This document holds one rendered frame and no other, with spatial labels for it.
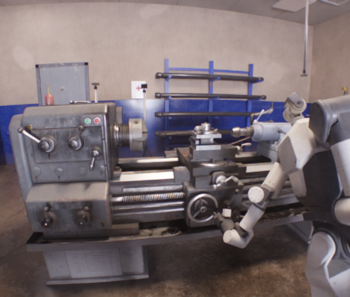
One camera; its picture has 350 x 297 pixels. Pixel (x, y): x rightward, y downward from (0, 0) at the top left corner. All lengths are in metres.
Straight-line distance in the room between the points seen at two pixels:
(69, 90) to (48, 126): 3.36
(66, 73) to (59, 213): 3.70
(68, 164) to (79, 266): 0.81
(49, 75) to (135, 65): 1.83
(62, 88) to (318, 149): 4.57
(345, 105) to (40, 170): 1.54
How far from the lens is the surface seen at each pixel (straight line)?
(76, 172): 1.42
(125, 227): 1.56
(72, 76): 4.73
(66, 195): 1.39
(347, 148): 0.64
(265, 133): 1.82
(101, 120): 1.28
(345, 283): 0.96
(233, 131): 1.72
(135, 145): 1.47
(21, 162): 1.54
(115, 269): 1.78
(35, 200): 1.45
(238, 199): 1.49
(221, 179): 1.27
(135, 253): 1.67
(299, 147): 0.75
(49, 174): 1.49
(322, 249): 0.83
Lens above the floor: 1.36
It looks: 14 degrees down
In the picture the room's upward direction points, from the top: straight up
